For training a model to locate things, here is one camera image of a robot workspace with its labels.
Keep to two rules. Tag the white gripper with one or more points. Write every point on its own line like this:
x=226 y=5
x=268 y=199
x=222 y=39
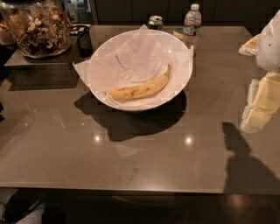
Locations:
x=269 y=45

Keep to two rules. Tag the yellow banana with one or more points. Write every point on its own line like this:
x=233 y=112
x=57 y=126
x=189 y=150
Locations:
x=143 y=90

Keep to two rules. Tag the white bowl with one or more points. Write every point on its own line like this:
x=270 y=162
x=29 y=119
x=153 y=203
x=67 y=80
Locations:
x=140 y=106

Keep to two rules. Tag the clear plastic water bottle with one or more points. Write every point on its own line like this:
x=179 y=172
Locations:
x=191 y=28

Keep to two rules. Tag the green soda can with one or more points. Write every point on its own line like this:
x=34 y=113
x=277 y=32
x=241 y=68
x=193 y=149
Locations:
x=155 y=22

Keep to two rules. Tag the white paper liner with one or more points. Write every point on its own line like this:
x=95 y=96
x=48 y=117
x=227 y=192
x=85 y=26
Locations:
x=137 y=61

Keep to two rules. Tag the black cup holder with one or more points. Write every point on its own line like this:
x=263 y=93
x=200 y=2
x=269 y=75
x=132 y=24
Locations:
x=84 y=43

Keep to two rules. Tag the dark metal box stand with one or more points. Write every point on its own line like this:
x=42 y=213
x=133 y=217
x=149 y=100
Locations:
x=57 y=72

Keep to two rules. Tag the glass jar of granola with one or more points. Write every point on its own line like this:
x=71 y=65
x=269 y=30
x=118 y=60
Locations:
x=39 y=27

